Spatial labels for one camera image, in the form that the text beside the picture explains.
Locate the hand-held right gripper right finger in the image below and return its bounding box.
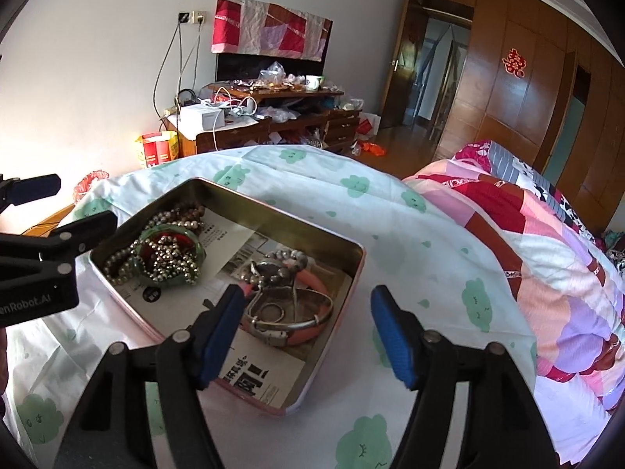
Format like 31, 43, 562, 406
370, 284, 561, 469

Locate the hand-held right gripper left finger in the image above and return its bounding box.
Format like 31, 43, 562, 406
53, 283, 249, 469

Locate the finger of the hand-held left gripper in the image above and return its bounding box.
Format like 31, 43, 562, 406
0, 210, 119, 275
0, 173, 62, 216

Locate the green jade bangle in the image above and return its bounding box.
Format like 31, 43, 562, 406
134, 222, 207, 288

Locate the pearl necklace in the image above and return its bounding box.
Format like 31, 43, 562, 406
102, 208, 206, 288

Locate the red cord knot pendant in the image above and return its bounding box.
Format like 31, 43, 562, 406
151, 232, 196, 265

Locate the silver bangle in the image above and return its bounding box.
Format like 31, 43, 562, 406
244, 287, 335, 340

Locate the sparkly bead bracelet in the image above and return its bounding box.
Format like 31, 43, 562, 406
254, 249, 314, 286

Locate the pink tin box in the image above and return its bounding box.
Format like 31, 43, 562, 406
89, 177, 366, 418

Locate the printed paper leaflet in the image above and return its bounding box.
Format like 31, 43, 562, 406
124, 205, 355, 408

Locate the waste bin with red bag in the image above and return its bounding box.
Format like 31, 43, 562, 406
73, 170, 111, 201

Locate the pink bangle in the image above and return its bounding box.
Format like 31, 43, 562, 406
241, 264, 336, 347

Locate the red and yellow box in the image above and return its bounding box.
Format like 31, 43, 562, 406
135, 131, 179, 169

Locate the white box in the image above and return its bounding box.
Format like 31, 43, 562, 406
179, 106, 226, 132

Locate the patchwork quilt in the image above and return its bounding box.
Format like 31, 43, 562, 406
403, 139, 625, 465

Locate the white paper bag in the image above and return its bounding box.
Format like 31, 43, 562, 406
356, 112, 382, 136

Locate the wooden television cabinet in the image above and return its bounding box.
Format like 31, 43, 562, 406
163, 83, 362, 157

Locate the black television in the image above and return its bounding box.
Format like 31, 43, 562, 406
216, 51, 327, 84

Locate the dark cloth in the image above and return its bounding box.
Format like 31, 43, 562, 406
603, 229, 625, 274

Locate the clear plastic bag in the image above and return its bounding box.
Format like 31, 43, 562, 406
259, 61, 286, 84

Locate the wooden wardrobe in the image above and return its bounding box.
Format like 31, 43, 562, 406
432, 0, 625, 235

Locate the wooden door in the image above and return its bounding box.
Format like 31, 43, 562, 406
378, 0, 430, 130

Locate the red patchwork cover cloth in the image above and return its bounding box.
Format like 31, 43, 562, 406
211, 0, 334, 63

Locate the red paper decoration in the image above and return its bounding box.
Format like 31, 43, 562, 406
503, 48, 528, 78

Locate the brown bead bracelet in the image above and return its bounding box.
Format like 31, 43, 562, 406
173, 205, 206, 230

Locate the white charging cable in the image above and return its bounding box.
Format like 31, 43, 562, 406
211, 87, 257, 153

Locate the black power cable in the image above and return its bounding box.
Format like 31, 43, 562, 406
153, 23, 182, 120
176, 23, 202, 108

